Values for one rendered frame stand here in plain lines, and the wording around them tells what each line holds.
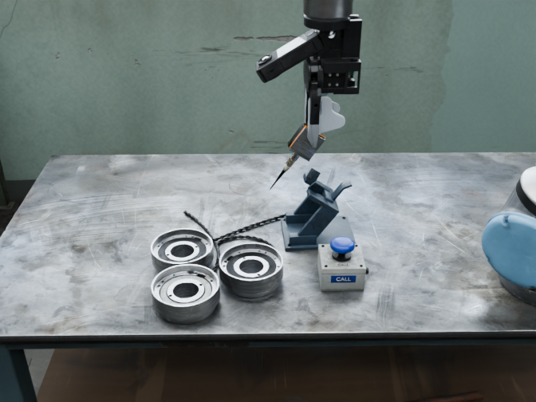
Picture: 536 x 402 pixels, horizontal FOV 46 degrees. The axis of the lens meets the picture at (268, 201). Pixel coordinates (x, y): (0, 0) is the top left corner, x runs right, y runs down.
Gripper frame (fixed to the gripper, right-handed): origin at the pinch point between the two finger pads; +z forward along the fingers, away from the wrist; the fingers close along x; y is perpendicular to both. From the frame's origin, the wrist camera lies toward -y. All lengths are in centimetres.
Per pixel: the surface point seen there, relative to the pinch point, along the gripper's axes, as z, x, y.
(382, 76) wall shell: 43, 145, 48
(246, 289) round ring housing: 17.7, -18.3, -11.5
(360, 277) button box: 17.1, -16.9, 6.8
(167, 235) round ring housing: 16.5, -3.9, -24.7
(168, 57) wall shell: 34, 149, -37
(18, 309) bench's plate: 20, -18, -47
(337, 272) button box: 16.1, -16.8, 3.1
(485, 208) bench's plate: 20.0, 7.0, 36.4
